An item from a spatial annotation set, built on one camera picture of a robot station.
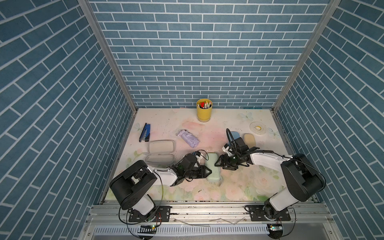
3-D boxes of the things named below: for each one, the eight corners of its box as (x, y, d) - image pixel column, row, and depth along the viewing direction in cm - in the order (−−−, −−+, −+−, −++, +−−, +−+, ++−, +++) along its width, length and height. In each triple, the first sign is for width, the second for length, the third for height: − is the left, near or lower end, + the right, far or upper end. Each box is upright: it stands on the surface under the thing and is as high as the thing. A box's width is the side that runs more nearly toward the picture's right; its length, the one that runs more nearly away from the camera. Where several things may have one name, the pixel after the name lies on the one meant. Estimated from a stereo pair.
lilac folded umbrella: (177, 135, 107) (176, 132, 104) (184, 130, 111) (183, 126, 108) (193, 149, 100) (193, 146, 97) (200, 143, 103) (200, 140, 100)
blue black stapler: (140, 141, 102) (139, 139, 100) (145, 125, 112) (144, 122, 110) (148, 141, 102) (147, 139, 100) (153, 125, 112) (152, 122, 110)
